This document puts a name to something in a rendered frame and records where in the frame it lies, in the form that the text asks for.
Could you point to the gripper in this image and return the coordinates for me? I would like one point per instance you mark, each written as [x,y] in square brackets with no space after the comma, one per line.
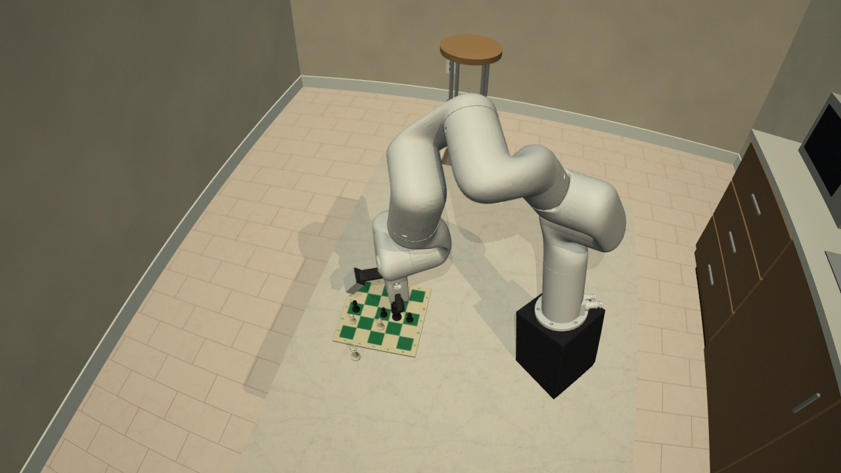
[400,290]

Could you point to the green and white chessboard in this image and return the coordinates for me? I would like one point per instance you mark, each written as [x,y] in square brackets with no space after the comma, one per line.
[398,337]

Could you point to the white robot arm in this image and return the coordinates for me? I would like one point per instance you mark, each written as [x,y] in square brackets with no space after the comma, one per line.
[486,173]

